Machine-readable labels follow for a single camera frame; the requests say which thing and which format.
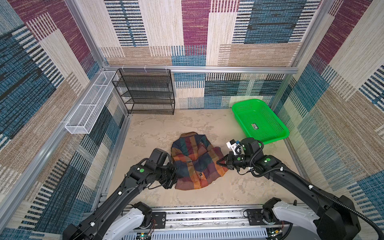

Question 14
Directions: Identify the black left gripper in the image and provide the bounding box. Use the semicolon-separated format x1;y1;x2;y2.
155;161;184;189

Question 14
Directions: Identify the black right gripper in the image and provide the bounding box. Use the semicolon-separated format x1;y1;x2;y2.
216;151;254;171

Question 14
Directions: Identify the plaid long sleeve shirt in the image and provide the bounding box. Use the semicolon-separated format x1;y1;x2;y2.
171;132;228;191

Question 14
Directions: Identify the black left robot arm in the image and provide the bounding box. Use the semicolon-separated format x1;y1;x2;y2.
63;162;177;240

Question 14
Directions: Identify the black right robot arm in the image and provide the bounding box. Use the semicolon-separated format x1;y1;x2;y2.
217;152;362;240

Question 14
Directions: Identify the green plastic basket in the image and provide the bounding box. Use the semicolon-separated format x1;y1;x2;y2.
232;99;290;145

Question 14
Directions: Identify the aluminium back crossbar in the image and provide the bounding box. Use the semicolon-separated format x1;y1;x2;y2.
104;65;298;75

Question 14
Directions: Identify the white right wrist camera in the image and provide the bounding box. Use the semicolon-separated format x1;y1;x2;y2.
227;140;243;156

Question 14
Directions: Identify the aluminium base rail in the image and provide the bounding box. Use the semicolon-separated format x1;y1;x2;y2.
74;203;334;240

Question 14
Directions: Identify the black corrugated cable conduit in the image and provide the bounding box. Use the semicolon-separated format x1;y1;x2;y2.
248;139;384;240

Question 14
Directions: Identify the black wire mesh shelf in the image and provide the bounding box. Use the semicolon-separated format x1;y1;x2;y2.
112;68;176;115

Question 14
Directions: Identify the white wire mesh tray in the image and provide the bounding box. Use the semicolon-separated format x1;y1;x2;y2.
65;71;117;135

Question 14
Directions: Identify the aluminium frame post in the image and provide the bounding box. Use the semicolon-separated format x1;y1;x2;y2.
270;0;334;111

